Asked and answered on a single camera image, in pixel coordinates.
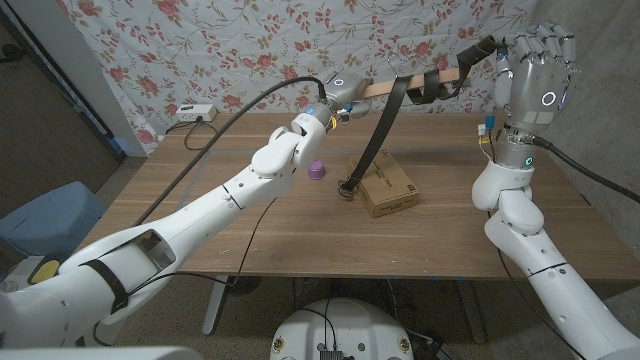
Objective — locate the yellow black slipper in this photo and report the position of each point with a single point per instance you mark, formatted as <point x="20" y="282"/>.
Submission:
<point x="44" y="272"/>

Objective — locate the grey metal table leg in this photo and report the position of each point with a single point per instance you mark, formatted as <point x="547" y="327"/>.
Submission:
<point x="216" y="310"/>
<point x="472" y="315"/>

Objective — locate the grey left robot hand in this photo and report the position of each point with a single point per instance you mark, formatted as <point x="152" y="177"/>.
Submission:
<point x="347" y="87"/>

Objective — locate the dark brown leather belt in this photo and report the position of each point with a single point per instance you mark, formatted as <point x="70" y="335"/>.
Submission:
<point x="380" y="132"/>

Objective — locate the brown cardboard package box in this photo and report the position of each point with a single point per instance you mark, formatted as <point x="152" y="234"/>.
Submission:
<point x="390" y="192"/>

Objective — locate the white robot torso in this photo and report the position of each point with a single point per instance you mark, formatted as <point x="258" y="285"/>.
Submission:
<point x="360" y="325"/>

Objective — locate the floral backdrop cloth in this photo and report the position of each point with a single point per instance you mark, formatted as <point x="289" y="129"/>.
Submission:
<point x="225" y="50"/>

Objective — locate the white power strip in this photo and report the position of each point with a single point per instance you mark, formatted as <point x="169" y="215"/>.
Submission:
<point x="195" y="113"/>

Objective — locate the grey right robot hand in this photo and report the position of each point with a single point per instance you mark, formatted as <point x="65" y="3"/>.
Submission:
<point x="535" y="85"/>

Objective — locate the wooden slat clip hanger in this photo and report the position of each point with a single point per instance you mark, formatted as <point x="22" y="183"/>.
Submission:
<point x="380" y="89"/>

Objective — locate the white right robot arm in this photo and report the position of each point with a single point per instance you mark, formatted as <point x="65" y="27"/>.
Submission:
<point x="550" y="280"/>

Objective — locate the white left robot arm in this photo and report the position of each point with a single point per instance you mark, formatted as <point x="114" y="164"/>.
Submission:
<point x="190" y="220"/>

